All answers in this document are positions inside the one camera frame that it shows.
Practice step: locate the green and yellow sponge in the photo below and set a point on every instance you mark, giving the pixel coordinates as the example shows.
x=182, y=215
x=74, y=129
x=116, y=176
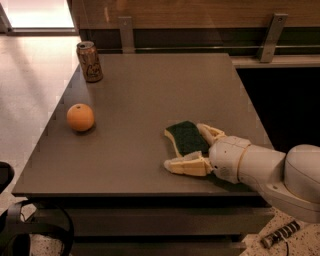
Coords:
x=186, y=138

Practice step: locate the metal bracket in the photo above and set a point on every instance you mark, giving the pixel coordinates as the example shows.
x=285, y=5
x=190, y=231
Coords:
x=126, y=34
x=274, y=31

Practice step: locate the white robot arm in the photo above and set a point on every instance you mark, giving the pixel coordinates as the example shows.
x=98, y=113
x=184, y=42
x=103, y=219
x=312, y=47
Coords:
x=288, y=181

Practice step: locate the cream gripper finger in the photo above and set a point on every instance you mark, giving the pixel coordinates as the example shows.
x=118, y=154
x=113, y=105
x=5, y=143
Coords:
x=193, y=164
x=210, y=134

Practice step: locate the grey drawer cabinet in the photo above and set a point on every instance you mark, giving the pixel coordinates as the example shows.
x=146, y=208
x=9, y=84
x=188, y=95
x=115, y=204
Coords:
x=111, y=178

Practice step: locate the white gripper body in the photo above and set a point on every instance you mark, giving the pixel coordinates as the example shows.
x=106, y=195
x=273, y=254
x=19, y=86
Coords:
x=226, y=156

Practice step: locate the orange fruit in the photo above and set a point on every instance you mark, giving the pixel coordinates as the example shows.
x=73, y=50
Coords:
x=80, y=117

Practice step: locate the white power strip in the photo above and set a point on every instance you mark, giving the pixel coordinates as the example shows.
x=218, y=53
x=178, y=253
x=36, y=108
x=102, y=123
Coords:
x=280, y=234

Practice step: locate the metal bracket left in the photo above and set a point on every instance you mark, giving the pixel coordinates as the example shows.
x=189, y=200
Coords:
x=126, y=34

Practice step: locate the metal bracket right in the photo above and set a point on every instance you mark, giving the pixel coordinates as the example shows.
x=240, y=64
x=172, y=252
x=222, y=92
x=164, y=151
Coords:
x=274, y=31

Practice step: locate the orange soda can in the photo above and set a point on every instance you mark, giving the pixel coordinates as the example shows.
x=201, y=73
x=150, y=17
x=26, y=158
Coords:
x=89, y=61

